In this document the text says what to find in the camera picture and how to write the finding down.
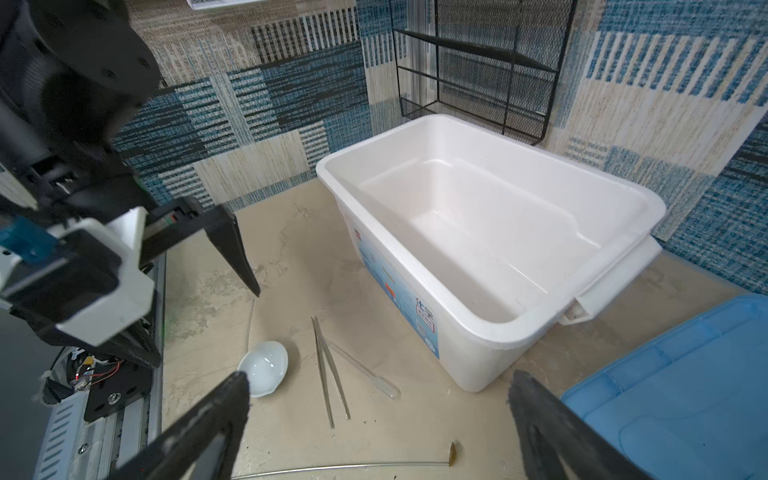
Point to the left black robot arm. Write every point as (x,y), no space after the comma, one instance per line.
(74,266)

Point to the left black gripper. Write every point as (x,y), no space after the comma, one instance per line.
(132,240)

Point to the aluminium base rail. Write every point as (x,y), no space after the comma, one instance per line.
(74,449)

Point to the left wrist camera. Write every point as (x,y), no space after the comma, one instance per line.
(78,276)

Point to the white porcelain dish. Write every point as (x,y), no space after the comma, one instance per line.
(265,367)

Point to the blue plastic lid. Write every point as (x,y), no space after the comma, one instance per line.
(691,403)

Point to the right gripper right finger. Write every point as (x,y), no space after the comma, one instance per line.
(555,442)

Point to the white plastic bin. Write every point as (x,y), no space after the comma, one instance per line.
(482,242)

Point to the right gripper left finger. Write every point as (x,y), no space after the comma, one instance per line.
(203,443)

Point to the black wire shelf rack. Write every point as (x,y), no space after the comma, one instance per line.
(496,64)

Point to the metal tweezers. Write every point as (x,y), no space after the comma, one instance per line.
(328,370)

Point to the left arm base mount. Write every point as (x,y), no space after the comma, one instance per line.
(106,385)

